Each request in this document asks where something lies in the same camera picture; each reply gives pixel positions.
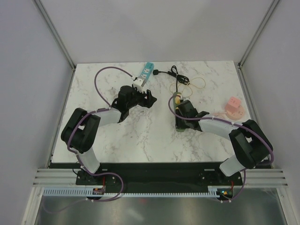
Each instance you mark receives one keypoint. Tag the left aluminium frame post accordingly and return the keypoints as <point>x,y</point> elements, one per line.
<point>42,10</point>

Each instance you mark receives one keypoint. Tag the green power strip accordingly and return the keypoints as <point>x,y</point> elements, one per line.
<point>179,123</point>

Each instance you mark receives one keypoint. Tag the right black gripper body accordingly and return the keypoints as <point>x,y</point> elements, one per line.
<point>181,123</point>

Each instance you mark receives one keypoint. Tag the right aluminium frame post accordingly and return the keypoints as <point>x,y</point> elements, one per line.
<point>262,25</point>

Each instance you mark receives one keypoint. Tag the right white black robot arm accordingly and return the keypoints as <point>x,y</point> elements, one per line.
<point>249,143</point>

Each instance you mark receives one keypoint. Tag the aluminium frame post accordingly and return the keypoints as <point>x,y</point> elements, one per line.
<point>262,25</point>
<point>42,10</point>

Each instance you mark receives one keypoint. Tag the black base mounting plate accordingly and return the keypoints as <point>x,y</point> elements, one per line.
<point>158,177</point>

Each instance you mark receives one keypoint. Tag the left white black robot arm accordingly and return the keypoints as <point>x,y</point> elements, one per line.
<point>80,131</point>

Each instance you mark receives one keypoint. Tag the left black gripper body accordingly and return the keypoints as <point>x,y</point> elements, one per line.
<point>138,98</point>

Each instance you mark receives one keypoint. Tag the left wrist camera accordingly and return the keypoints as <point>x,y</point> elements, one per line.
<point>139,83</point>

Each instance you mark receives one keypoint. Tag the yellow cube socket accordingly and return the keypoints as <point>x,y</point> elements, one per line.
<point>177,100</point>

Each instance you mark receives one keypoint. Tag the teal power strip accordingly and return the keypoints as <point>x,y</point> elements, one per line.
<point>147,71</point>

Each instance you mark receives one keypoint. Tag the pink cube socket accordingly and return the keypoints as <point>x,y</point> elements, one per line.
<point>234,110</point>

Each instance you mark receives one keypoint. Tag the white slotted cable duct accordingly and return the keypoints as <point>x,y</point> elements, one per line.
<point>103,192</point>

